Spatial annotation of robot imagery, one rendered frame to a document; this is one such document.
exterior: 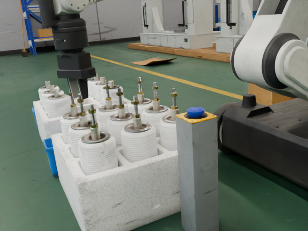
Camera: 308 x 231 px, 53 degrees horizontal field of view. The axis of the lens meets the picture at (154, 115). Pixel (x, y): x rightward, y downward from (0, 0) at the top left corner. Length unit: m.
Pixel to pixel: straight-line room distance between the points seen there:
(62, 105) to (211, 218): 0.76
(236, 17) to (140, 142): 2.94
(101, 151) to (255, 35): 0.50
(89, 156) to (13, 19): 6.38
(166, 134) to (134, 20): 6.88
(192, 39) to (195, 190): 3.51
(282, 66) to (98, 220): 0.59
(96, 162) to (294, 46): 0.56
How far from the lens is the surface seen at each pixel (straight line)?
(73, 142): 0.91
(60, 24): 0.83
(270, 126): 1.01
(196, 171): 0.72
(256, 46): 0.86
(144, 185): 0.83
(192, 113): 0.69
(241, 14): 3.62
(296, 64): 0.85
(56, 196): 1.09
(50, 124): 1.27
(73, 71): 0.85
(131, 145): 0.82
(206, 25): 4.27
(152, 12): 5.41
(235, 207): 0.95
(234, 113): 1.12
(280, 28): 0.86
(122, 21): 7.57
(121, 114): 0.93
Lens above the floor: 0.54
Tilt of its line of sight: 18 degrees down
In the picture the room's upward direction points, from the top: 5 degrees counter-clockwise
